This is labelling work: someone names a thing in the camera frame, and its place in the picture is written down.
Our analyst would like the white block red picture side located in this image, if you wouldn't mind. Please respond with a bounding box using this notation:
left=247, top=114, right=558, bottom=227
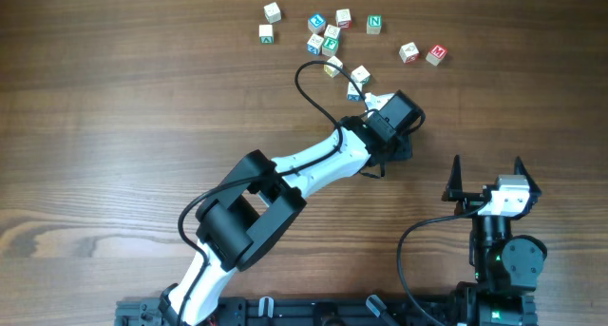
left=399, top=42, right=420, bottom=64

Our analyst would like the white block green N side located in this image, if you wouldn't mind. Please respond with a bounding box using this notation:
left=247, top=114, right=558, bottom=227
left=351, top=66, right=371, bottom=85

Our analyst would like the right black cable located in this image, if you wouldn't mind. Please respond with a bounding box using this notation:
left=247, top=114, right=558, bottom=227
left=395, top=201, right=490, bottom=326

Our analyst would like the block with blue X side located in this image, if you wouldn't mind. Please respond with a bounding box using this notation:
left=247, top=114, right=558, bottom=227
left=347, top=82, right=363, bottom=102

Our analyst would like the blue letter P block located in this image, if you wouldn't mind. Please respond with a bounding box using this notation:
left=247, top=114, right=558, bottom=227
left=308, top=13, right=327, bottom=34

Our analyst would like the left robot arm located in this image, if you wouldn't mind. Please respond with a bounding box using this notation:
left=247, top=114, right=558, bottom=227
left=159, top=91, right=425, bottom=325

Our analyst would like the block with green letter side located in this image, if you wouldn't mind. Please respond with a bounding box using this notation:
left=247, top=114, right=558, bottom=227
left=258, top=24, right=275, bottom=44

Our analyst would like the yellow bordered block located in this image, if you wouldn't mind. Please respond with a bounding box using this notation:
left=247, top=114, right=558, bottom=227
left=324, top=56, right=343, bottom=78

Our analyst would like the block with red side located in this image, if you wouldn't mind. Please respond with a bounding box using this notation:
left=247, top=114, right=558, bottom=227
left=335, top=9, right=352, bottom=29

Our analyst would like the green letter N block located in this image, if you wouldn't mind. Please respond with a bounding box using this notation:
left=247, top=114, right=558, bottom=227
left=366, top=14, right=383, bottom=35

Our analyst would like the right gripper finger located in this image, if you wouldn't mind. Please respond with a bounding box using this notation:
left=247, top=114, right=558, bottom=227
left=442, top=155, right=464, bottom=201
left=514, top=156, right=542, bottom=198

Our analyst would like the red letter M block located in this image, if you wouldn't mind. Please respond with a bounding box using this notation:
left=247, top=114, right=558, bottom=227
left=426, top=45, right=447, bottom=67

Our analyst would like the left black cable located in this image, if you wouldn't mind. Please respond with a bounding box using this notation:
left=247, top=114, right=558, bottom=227
left=177, top=60, right=370, bottom=326

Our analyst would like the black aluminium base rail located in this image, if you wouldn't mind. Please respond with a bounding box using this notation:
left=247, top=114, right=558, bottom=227
left=113, top=295, right=538, bottom=326

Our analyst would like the green letter F block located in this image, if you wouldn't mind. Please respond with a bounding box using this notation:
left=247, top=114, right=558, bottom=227
left=321, top=37, right=339, bottom=57

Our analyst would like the plain white wooden block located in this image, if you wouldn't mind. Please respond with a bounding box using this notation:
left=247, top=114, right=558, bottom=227
left=263, top=2, right=281, bottom=24

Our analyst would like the black cable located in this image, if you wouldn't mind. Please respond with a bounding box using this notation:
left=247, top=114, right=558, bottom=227
left=177, top=60, right=370, bottom=326
left=395, top=201, right=490, bottom=326

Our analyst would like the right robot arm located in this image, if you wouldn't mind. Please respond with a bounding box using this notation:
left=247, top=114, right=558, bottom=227
left=442, top=156, right=548, bottom=325

